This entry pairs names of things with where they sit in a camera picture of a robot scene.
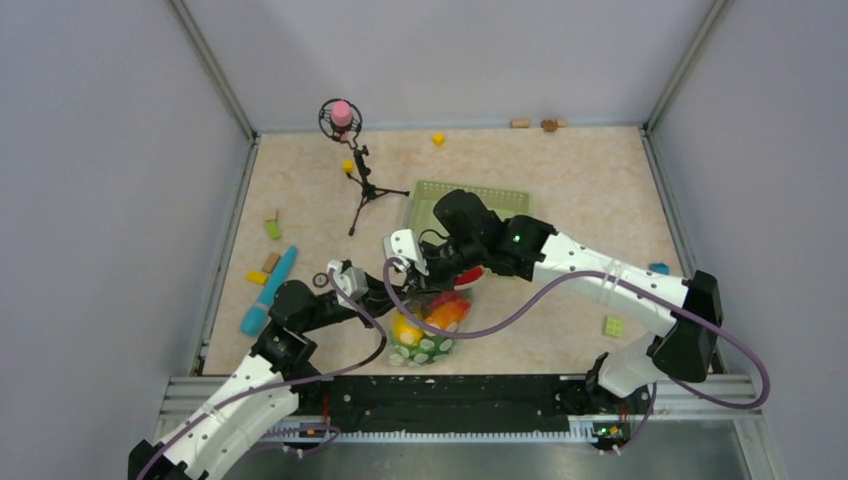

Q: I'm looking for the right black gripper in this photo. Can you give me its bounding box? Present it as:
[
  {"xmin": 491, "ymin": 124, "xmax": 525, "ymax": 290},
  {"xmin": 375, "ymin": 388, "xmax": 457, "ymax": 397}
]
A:
[{"xmin": 407, "ymin": 235, "xmax": 485, "ymax": 293}]

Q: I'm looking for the red orange toy pepper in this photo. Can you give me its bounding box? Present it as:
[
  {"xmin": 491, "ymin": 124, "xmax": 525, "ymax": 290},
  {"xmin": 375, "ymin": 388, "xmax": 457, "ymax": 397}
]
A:
[{"xmin": 425, "ymin": 293, "xmax": 472, "ymax": 332}]

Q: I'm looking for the clear zip top bag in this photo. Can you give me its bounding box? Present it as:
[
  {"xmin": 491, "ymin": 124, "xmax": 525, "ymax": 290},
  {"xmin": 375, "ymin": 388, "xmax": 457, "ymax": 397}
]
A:
[{"xmin": 388, "ymin": 288, "xmax": 474, "ymax": 367}]

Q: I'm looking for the yellow toy lemon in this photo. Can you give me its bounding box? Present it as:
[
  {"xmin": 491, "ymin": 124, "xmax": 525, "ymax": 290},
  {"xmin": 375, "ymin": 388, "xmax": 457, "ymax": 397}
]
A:
[{"xmin": 391, "ymin": 313, "xmax": 424, "ymax": 347}]

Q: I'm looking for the green toy cabbage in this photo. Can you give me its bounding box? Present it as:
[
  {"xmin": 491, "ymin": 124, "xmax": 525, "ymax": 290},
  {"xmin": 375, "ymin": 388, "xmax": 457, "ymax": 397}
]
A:
[{"xmin": 388, "ymin": 336, "xmax": 457, "ymax": 367}]

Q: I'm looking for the red toy chili pepper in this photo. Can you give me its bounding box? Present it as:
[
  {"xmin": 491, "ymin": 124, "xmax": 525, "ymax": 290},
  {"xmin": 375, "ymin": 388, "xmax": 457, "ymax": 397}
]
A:
[{"xmin": 455, "ymin": 266, "xmax": 485, "ymax": 289}]

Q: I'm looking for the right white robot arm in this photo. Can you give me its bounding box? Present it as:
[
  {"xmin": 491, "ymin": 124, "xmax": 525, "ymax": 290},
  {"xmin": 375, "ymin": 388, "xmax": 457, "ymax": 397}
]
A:
[{"xmin": 405, "ymin": 189, "xmax": 722, "ymax": 412}]

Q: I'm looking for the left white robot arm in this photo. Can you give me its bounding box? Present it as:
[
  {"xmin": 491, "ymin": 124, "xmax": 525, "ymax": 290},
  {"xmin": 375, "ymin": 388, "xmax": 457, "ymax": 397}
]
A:
[{"xmin": 127, "ymin": 268, "xmax": 402, "ymax": 479}]

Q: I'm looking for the poker chip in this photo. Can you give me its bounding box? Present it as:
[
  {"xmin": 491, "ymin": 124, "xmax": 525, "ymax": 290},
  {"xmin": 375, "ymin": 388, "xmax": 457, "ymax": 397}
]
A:
[{"xmin": 312, "ymin": 272, "xmax": 329, "ymax": 288}]

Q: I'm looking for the blue cylinder toy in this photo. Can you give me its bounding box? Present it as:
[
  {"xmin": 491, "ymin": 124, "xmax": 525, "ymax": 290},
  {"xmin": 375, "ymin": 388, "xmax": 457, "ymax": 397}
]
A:
[{"xmin": 239, "ymin": 245, "xmax": 299, "ymax": 337}]

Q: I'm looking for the light green plastic basket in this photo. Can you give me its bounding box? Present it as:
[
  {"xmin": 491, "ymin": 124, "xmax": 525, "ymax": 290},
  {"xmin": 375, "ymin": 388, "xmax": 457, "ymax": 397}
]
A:
[{"xmin": 404, "ymin": 180, "xmax": 534, "ymax": 234}]

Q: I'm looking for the yellow wooden block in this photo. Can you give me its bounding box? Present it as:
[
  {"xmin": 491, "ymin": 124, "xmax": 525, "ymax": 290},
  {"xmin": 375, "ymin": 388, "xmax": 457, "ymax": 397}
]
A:
[{"xmin": 245, "ymin": 271, "xmax": 269, "ymax": 286}]

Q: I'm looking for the brown wooden block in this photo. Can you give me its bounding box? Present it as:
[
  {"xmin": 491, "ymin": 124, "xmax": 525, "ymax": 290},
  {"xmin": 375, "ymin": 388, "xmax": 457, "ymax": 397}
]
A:
[{"xmin": 261, "ymin": 252, "xmax": 281, "ymax": 274}]

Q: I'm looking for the green wooden block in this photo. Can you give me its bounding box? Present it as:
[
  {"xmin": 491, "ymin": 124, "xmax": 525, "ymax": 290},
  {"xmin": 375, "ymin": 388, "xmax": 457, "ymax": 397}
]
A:
[{"xmin": 264, "ymin": 220, "xmax": 282, "ymax": 240}]

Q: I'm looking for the brown cork piece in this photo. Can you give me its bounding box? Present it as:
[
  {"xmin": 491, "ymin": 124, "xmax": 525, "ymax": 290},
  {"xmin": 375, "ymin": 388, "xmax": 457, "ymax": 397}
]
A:
[{"xmin": 540, "ymin": 119, "xmax": 559, "ymax": 133}]

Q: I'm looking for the small light green block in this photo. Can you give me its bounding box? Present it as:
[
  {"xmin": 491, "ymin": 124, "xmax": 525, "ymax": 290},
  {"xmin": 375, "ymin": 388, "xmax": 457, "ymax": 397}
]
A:
[{"xmin": 602, "ymin": 315, "xmax": 625, "ymax": 339}]

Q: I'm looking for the pink microphone on tripod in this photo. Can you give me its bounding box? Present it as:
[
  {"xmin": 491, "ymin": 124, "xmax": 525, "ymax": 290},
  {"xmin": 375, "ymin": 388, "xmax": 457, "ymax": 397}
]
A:
[{"xmin": 318, "ymin": 98, "xmax": 410, "ymax": 237}]

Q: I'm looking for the blue toy block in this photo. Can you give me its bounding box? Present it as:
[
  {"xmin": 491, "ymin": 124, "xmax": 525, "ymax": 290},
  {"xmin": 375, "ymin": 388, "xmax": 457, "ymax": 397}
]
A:
[{"xmin": 648, "ymin": 262, "xmax": 671, "ymax": 275}]

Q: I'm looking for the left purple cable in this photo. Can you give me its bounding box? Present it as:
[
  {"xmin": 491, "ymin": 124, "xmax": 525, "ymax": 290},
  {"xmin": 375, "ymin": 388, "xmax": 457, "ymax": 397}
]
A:
[{"xmin": 135, "ymin": 268, "xmax": 389, "ymax": 480}]

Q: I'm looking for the purple cable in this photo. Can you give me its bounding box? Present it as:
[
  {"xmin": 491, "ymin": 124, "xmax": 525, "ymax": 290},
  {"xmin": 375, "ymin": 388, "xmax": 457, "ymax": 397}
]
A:
[
  {"xmin": 135, "ymin": 268, "xmax": 389, "ymax": 480},
  {"xmin": 382, "ymin": 256, "xmax": 772, "ymax": 411}
]

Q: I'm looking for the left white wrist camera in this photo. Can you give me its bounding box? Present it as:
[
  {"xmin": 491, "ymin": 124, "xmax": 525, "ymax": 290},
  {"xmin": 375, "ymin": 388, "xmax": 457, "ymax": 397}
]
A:
[{"xmin": 326, "ymin": 260, "xmax": 368, "ymax": 310}]

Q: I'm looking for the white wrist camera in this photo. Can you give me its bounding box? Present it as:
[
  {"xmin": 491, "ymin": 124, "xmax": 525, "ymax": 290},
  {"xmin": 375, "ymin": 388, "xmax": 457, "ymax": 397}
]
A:
[
  {"xmin": 326, "ymin": 260, "xmax": 368, "ymax": 310},
  {"xmin": 383, "ymin": 229, "xmax": 429, "ymax": 276}
]

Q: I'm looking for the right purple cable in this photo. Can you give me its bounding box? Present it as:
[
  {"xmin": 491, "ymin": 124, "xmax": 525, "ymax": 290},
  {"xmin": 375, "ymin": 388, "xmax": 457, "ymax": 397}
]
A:
[{"xmin": 382, "ymin": 256, "xmax": 772, "ymax": 411}]

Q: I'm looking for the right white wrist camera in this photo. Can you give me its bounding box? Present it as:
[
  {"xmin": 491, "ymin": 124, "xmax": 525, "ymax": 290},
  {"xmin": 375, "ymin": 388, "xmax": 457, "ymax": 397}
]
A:
[{"xmin": 383, "ymin": 229, "xmax": 429, "ymax": 276}]

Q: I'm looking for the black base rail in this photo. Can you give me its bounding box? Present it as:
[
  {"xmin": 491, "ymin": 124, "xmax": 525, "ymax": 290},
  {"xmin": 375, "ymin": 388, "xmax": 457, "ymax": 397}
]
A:
[{"xmin": 296, "ymin": 374, "xmax": 647, "ymax": 434}]

